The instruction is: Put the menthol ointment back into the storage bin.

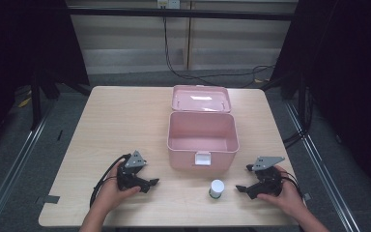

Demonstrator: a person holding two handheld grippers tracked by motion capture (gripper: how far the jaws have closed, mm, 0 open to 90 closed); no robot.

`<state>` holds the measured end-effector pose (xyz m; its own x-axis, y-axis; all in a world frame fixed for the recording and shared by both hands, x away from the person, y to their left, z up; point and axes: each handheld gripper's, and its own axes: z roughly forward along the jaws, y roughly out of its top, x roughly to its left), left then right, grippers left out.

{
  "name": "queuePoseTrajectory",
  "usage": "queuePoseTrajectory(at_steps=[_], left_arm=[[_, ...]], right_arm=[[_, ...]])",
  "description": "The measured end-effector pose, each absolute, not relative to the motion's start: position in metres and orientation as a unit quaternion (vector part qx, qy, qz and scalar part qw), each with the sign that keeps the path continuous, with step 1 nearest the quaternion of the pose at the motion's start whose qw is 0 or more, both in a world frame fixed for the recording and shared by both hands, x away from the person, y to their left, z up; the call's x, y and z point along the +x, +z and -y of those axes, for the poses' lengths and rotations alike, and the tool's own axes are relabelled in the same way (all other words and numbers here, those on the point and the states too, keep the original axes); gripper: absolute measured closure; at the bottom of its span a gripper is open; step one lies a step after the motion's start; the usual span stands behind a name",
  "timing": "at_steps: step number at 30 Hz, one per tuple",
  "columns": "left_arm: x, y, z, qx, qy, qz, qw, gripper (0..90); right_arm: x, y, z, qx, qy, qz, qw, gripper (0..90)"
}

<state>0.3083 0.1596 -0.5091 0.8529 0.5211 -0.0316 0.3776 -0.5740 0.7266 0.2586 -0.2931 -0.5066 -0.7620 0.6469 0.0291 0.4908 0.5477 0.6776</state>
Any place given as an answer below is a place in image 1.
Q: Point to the person's left hand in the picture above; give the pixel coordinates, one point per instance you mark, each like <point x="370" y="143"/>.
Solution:
<point x="112" y="193"/>

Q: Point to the dark curtain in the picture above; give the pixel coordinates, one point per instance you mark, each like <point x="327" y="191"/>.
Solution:
<point x="19" y="54"/>
<point x="351" y="80"/>

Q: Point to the metal floor rail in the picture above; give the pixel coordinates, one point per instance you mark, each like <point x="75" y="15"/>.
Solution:
<point x="325" y="180"/>
<point x="9" y="174"/>

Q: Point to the black metal stand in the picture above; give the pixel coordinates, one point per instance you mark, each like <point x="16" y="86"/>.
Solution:
<point x="36" y="103"/>
<point x="302" y="96"/>

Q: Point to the small grey tape piece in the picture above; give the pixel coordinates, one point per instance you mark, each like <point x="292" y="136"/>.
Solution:
<point x="307" y="196"/>

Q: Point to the person's right hand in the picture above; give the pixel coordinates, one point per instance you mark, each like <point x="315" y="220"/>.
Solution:
<point x="286" y="196"/>

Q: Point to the white bottle with green label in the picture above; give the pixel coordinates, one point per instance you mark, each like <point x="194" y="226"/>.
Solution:
<point x="216" y="188"/>

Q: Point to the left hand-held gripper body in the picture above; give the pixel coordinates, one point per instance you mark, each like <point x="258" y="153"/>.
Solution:
<point x="131" y="175"/>

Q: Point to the white wall socket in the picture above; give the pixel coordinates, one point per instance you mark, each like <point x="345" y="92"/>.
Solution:
<point x="168" y="4"/>

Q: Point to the pink plastic storage box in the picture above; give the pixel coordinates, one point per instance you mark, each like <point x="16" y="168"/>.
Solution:
<point x="203" y="135"/>

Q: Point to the grey tape strip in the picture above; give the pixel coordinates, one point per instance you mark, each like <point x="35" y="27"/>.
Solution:
<point x="51" y="199"/>

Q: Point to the yellow floor tape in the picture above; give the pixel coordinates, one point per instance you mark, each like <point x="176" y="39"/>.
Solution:
<point x="24" y="102"/>

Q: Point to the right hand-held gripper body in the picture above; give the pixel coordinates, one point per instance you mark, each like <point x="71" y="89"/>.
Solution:
<point x="267" y="180"/>

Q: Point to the black horizontal bar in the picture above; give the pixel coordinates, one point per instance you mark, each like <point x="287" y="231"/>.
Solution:
<point x="180" y="13"/>

